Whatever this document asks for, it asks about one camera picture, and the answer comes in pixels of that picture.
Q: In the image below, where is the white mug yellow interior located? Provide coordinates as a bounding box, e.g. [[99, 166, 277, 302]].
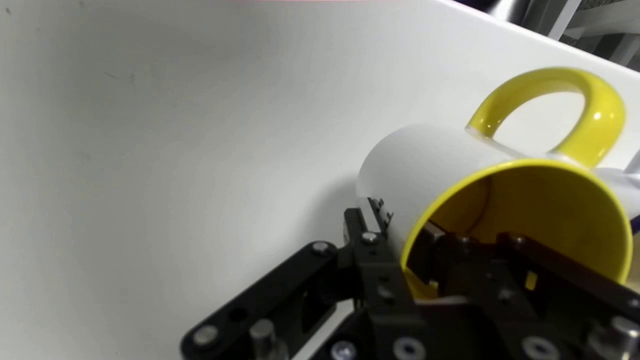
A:
[[355, 65, 635, 303]]

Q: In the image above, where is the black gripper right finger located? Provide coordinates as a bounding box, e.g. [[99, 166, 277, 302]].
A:
[[407, 222, 640, 360]]

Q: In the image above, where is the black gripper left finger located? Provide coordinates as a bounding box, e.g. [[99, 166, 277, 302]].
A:
[[177, 196, 428, 360]]

